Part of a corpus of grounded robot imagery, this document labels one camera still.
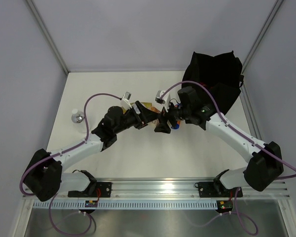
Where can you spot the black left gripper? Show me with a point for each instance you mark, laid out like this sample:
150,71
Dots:
146,115

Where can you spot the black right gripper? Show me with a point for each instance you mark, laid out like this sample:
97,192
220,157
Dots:
163,126

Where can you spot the black canvas bag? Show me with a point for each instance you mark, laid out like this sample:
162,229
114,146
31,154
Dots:
221,73

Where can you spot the cream lotion pump bottle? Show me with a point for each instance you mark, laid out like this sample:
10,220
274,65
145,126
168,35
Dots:
156,121

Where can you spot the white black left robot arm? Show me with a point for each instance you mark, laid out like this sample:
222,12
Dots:
46,173

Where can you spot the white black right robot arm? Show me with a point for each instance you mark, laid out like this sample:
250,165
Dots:
264,161

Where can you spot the yellow dish soap bottle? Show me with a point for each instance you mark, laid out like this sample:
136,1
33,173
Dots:
148,105

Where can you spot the orange blue cologne bottle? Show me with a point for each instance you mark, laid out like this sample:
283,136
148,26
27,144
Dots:
176,126

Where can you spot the small clear silver bottle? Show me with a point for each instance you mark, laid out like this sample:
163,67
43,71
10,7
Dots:
78,120

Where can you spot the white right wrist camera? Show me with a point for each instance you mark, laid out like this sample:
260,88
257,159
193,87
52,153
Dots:
163,98

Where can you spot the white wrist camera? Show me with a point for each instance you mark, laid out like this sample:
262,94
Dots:
163,98
125,101

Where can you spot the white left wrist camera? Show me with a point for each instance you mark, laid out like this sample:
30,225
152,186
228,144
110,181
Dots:
125,101

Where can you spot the aluminium mounting rail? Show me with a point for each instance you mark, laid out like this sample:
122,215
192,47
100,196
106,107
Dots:
180,188

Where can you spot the white slotted cable duct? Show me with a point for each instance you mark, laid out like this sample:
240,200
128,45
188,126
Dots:
105,204

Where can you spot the left aluminium frame post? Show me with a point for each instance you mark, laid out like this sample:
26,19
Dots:
33,9

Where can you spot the aluminium frame post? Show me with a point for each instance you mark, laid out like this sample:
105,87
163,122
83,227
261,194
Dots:
264,29
33,9

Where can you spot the right aluminium frame post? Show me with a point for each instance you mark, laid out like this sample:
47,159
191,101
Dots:
264,29

